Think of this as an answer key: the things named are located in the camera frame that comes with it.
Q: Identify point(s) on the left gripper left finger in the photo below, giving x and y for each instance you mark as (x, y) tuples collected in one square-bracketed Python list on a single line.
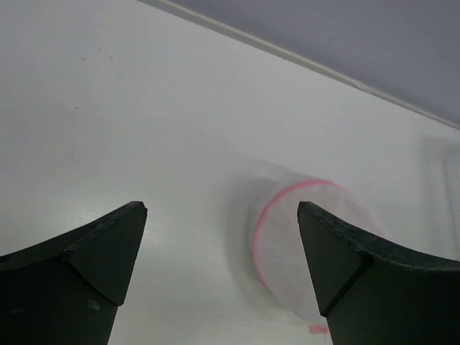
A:
[(67, 290)]

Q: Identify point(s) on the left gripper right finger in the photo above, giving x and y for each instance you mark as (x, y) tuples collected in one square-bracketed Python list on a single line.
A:
[(374, 291)]

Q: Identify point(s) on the white mesh laundry bag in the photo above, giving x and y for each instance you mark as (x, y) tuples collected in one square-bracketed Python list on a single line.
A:
[(275, 242)]

